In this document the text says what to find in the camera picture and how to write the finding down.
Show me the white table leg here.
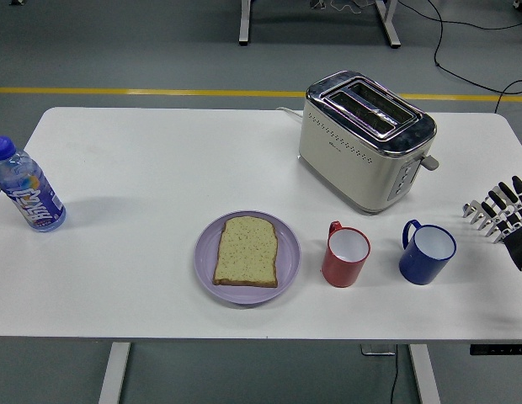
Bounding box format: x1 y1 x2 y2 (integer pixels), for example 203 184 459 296
98 342 131 404
408 343 441 404

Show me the white toaster cord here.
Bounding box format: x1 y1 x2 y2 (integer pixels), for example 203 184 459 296
275 106 305 123

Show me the silver metal toast rack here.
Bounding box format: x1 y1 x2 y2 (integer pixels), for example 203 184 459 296
461 196 514 245

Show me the blue enamel cup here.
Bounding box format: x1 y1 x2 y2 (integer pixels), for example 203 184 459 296
398 219 458 285

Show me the grey under-table bracket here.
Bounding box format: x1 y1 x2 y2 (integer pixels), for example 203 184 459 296
360 344 397 357

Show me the white background desk leg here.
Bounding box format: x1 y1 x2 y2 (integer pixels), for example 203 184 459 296
374 0 402 49
237 0 252 46

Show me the purple round plate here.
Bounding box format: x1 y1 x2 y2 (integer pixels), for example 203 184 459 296
194 210 302 306

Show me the slice of toast bread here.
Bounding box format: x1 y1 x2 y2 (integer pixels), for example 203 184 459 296
213 215 280 289

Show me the black table control panel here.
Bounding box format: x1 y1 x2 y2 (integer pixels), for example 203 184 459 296
470 344 522 357

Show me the black cable under table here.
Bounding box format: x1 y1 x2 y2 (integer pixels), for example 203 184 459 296
389 345 401 404

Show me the plastic bottle with blue label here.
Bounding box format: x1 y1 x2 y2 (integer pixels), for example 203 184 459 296
0 135 67 233

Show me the cream and chrome toaster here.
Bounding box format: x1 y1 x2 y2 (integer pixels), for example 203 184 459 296
297 70 441 215

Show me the thin black floor cable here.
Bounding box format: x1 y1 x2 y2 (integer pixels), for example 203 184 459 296
397 0 522 31

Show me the white floor cable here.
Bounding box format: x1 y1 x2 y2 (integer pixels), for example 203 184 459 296
309 0 374 13

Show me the black looping floor cable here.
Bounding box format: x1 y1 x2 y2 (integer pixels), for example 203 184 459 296
427 0 522 114

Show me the red enamel cup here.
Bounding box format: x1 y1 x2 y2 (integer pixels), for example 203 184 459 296
321 221 371 289

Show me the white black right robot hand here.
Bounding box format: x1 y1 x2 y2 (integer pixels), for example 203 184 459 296
479 175 522 277

